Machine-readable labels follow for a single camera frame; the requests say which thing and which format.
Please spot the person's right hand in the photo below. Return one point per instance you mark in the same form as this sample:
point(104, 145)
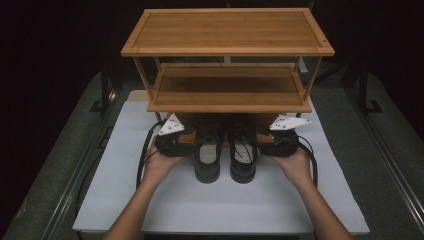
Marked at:
point(295, 166)

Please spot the black metal stand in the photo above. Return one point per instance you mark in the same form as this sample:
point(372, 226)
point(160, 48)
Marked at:
point(365, 90)
point(105, 93)

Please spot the black leather shoe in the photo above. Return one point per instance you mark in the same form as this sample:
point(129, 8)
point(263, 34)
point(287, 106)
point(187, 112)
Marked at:
point(243, 170)
point(208, 170)

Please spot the metal frame rail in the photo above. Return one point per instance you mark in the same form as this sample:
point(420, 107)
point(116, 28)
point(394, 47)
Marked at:
point(78, 173)
point(390, 160)

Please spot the person's left hand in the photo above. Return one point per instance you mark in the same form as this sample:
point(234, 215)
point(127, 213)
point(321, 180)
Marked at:
point(160, 166)

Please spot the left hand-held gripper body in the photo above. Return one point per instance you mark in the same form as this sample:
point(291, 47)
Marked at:
point(171, 146)

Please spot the wooden three-tier shoe rack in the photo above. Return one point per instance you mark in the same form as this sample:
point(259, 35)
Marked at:
point(226, 31)

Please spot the white table sheet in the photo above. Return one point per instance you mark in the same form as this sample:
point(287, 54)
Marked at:
point(220, 206)

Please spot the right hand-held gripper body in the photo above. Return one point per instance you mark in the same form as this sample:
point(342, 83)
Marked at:
point(281, 145)

